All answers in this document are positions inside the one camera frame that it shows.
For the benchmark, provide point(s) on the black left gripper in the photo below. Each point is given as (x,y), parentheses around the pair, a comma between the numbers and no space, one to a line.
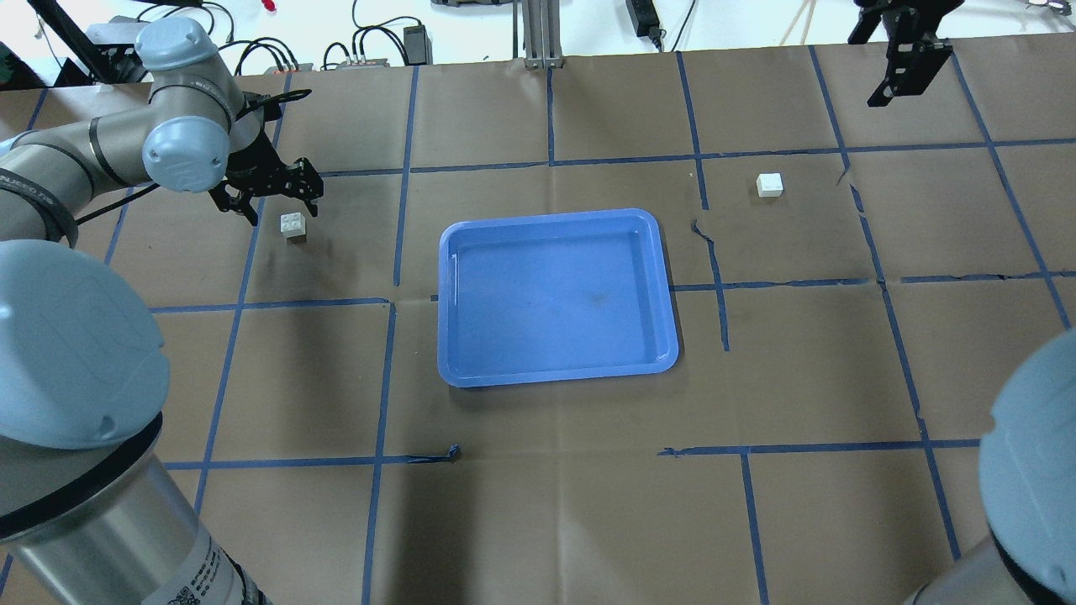
(252,160)

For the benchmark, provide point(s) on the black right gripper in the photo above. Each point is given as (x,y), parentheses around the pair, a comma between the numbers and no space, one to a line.
(898,18)

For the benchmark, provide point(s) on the white block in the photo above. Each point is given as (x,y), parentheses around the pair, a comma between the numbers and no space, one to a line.
(770,185)
(293,227)

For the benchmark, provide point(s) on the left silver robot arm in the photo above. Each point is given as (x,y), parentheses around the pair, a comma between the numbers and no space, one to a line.
(88,507)

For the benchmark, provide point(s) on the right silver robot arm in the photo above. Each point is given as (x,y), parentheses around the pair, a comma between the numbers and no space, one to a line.
(1026,468)

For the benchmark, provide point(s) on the blue plastic tray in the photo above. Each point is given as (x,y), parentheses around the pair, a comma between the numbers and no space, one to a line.
(554,297)

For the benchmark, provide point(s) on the black usb hub lower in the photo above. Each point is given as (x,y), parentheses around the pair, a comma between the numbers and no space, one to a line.
(300,68)

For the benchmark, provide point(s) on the black usb hub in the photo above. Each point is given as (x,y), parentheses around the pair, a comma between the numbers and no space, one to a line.
(300,68)
(362,63)

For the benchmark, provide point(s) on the black usb hub upper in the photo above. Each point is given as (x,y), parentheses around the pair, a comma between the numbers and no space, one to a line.
(362,63)

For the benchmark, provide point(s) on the black power adapter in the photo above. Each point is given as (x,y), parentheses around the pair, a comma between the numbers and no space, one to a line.
(417,45)

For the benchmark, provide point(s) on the black monitor stand base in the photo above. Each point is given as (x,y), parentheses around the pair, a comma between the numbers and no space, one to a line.
(113,43)

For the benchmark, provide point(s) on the aluminium frame post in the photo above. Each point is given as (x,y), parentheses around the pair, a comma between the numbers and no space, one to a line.
(541,26)

